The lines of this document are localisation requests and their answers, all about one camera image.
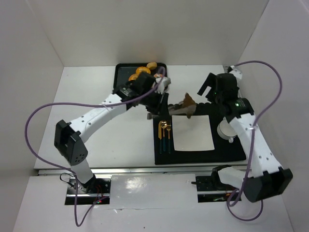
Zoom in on dark brown bread piece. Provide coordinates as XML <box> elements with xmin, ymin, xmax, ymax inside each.
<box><xmin>182</xmin><ymin>93</ymin><xmax>197</xmax><ymax>119</ymax></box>

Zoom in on silver metal tongs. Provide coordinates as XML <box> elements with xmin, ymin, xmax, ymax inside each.
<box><xmin>168</xmin><ymin>104</ymin><xmax>193</xmax><ymax>118</ymax></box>

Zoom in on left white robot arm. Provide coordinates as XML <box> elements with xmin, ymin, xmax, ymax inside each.
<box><xmin>54</xmin><ymin>72</ymin><xmax>171</xmax><ymax>192</ymax></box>

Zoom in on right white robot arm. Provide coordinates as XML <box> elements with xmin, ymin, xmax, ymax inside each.
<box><xmin>198</xmin><ymin>73</ymin><xmax>293</xmax><ymax>203</ymax></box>

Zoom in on black bread tray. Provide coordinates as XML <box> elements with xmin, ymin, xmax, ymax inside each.
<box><xmin>113</xmin><ymin>62</ymin><xmax>171</xmax><ymax>90</ymax></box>

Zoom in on glazed donut lower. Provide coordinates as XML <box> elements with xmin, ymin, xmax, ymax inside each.
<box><xmin>128</xmin><ymin>73</ymin><xmax>138</xmax><ymax>81</ymax></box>

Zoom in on glazed donut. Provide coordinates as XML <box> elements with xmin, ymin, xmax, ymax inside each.
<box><xmin>136</xmin><ymin>66</ymin><xmax>151</xmax><ymax>75</ymax></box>
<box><xmin>128</xmin><ymin>73</ymin><xmax>138</xmax><ymax>81</ymax></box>

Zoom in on glazed donut upper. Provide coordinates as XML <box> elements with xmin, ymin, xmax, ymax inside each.
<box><xmin>136</xmin><ymin>66</ymin><xmax>151</xmax><ymax>75</ymax></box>

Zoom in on small round bun top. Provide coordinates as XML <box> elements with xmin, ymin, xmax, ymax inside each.
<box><xmin>146</xmin><ymin>62</ymin><xmax>157</xmax><ymax>70</ymax></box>

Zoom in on white mug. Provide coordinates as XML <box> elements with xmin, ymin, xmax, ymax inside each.
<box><xmin>217</xmin><ymin>117</ymin><xmax>237</xmax><ymax>143</ymax></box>

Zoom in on white square plate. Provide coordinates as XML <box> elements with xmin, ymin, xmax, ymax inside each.
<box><xmin>172</xmin><ymin>115</ymin><xmax>214</xmax><ymax>152</ymax></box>

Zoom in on black placemat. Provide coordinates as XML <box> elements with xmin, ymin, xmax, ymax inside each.
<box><xmin>153</xmin><ymin>103</ymin><xmax>246</xmax><ymax>165</ymax></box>

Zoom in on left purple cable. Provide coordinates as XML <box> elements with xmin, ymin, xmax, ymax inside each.
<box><xmin>25</xmin><ymin>67</ymin><xmax>167</xmax><ymax>227</ymax></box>

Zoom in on purple cable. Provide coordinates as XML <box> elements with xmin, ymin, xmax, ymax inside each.
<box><xmin>25</xmin><ymin>67</ymin><xmax>167</xmax><ymax>227</ymax></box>
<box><xmin>226</xmin><ymin>60</ymin><xmax>283</xmax><ymax>222</ymax></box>

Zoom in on gold spoon green handle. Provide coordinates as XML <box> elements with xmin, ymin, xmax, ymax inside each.
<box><xmin>161</xmin><ymin>120</ymin><xmax>168</xmax><ymax>152</ymax></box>

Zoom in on gold knife green handle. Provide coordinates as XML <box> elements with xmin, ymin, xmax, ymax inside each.
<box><xmin>158</xmin><ymin>121</ymin><xmax>163</xmax><ymax>154</ymax></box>

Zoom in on gold fork green handle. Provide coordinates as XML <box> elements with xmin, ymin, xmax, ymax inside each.
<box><xmin>166</xmin><ymin>122</ymin><xmax>171</xmax><ymax>154</ymax></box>

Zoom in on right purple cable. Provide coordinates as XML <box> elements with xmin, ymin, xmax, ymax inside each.
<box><xmin>226</xmin><ymin>60</ymin><xmax>283</xmax><ymax>222</ymax></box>

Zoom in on aluminium rail front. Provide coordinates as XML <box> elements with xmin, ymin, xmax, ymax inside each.
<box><xmin>36</xmin><ymin>165</ymin><xmax>229</xmax><ymax>176</ymax></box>

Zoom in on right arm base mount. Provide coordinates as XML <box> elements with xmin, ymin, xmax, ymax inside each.
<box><xmin>191</xmin><ymin>174</ymin><xmax>236</xmax><ymax>203</ymax></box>

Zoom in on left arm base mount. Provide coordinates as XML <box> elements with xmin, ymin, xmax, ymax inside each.
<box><xmin>63</xmin><ymin>176</ymin><xmax>112</xmax><ymax>205</ymax></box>

